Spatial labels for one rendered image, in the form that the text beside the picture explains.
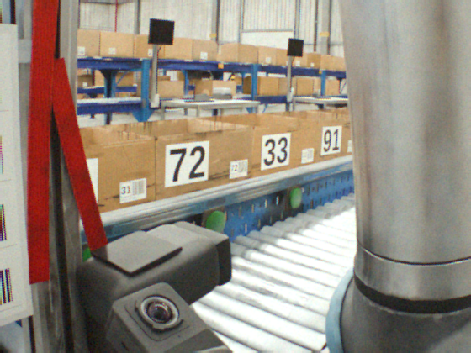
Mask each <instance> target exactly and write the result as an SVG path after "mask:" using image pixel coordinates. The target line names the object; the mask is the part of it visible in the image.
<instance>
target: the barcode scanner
mask: <svg viewBox="0 0 471 353"><path fill-rule="evenodd" d="M90 254H91V256H92V257H91V258H89V259H87V260H86V261H84V262H83V263H82V264H81V266H79V268H78V272H77V286H78V289H79V292H80V296H81V300H82V306H83V307H84V309H85V311H86V313H87V314H88V315H89V316H90V317H92V318H93V319H94V320H96V321H97V322H99V323H100V324H103V325H104V326H105V324H106V322H107V319H108V314H109V313H110V310H111V308H112V305H113V302H114V301H115V300H120V299H121V298H123V297H126V296H128V295H130V294H133V293H135V292H138V291H139V290H140V291H141V290H143V289H145V288H147V287H150V286H151V285H155V284H157V283H162V282H165V283H168V284H169V285H170V286H172V288H173V289H174V290H175V291H176V292H177V293H178V295H179V296H180V297H182V298H183V299H184V300H185V301H186V303H187V304H188V305H189V306H190V305H191V304H193V303H195V302H197V301H198V300H199V299H201V298H203V297H204V296H206V295H207V294H209V293H212V292H213V291H214V290H215V289H216V287H217V286H223V285H224V284H226V283H227V282H229V281H230V279H231V278H232V266H231V253H230V239H229V237H228V236H226V235H225V234H221V233H218V232H215V231H212V230H209V229H205V228H202V227H199V226H197V225H194V224H190V223H187V222H177V223H175V224H173V225H169V224H167V225H160V226H158V227H156V228H154V229H153V230H150V231H148V232H144V231H142V230H138V231H136V232H134V233H133V234H128V235H126V236H125V237H122V238H121V239H119V240H116V241H114V242H111V243H109V244H107V245H104V246H102V247H101V248H99V249H95V250H93V251H91V253H90Z"/></svg>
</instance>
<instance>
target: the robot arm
mask: <svg viewBox="0 0 471 353"><path fill-rule="evenodd" d="M339 10H340V18H341V35H342V40H343V49H344V61H345V66H346V75H347V95H348V102H349V116H350V130H351V144H352V171H353V185H354V199H355V214H356V223H355V226H356V241H357V249H356V253H355V255H354V257H353V267H352V268H350V269H349V270H348V271H347V272H346V274H345V275H344V276H343V277H342V279H341V280H340V281H339V283H338V285H337V286H336V289H335V290H334V292H333V294H332V296H331V300H330V302H329V307H330V308H329V311H328V314H327V319H326V320H325V338H326V340H325V342H326V345H327V348H328V350H329V352H330V353H471V0H339ZM103 334H104V336H105V338H106V339H107V340H108V341H109V343H110V344H111V345H112V346H113V347H114V349H115V350H116V351H117V352H118V353H234V351H233V350H232V349H231V348H230V347H229V346H228V345H227V344H226V343H225V342H224V341H223V340H222V339H221V338H220V337H219V336H218V335H217V334H216V333H215V332H214V331H213V330H212V329H211V328H210V327H209V326H208V325H207V324H206V323H205V322H204V321H203V320H202V319H201V318H200V317H199V316H198V315H197V314H196V313H195V312H194V310H193V309H192V308H191V307H190V306H189V305H188V304H187V303H186V301H185V300H184V299H183V298H182V297H180V296H179V295H178V293H177V292H176V291H175V290H174V289H173V288H172V286H170V285H169V284H168V283H165V282H162V283H157V284H155V285H151V286H150V287H147V288H145V289H143V290H141V291H140V290H139V291H138V292H135V293H133V294H130V295H128V296H126V297H123V298H121V299H120V300H115V301H114V302H113V305H112V308H111V310H110V313H109V314H108V319H107V322H106V324H105V327H104V331H103Z"/></svg>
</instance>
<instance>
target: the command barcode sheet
mask: <svg viewBox="0 0 471 353"><path fill-rule="evenodd" d="M31 52H32V40H26V39H21V40H18V31H17V25H12V24H0V326H4V325H5V324H9V323H11V322H15V321H17V320H19V319H21V318H26V317H28V316H30V315H31V314H34V310H33V302H32V297H31V285H29V271H28V269H29V258H28V246H27V242H26V231H25V217H24V191H23V178H22V164H21V150H20V137H19V134H20V123H19V84H18V82H19V70H18V63H24V64H27V63H31Z"/></svg>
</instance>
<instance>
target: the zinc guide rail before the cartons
mask: <svg viewBox="0 0 471 353"><path fill-rule="evenodd" d="M349 161H352V155H346V156H343V157H338V158H335V159H332V160H328V161H322V162H318V163H315V164H310V165H307V166H301V167H296V168H293V169H289V170H286V171H279V172H275V173H272V174H268V176H261V177H258V178H254V179H250V180H246V181H242V182H235V183H231V184H228V185H224V186H220V187H214V188H210V189H207V190H203V191H199V192H192V193H188V194H184V195H181V196H177V197H174V198H168V199H164V200H160V201H156V202H155V201H153V202H149V203H142V204H140V205H136V206H133V207H128V208H123V209H120V210H115V211H112V212H106V213H101V217H102V221H103V225H106V224H111V223H114V222H118V221H119V222H121V221H125V220H127V219H132V218H136V217H140V216H143V215H146V214H148V213H154V212H157V213H158V212H161V211H165V210H168V209H171V208H177V207H181V206H184V205H188V204H190V203H196V202H200V201H203V200H207V199H211V198H216V197H219V196H223V195H226V194H230V193H233V192H239V191H242V190H246V189H250V188H254V187H259V186H262V185H266V184H269V183H273V182H278V181H282V180H285V179H289V178H292V177H295V176H298V175H301V174H305V173H308V172H312V171H318V170H320V169H324V168H327V167H331V166H336V165H340V164H342V163H346V162H349ZM80 225H81V231H83V230H84V228H83V225H82V220H81V219H80Z"/></svg>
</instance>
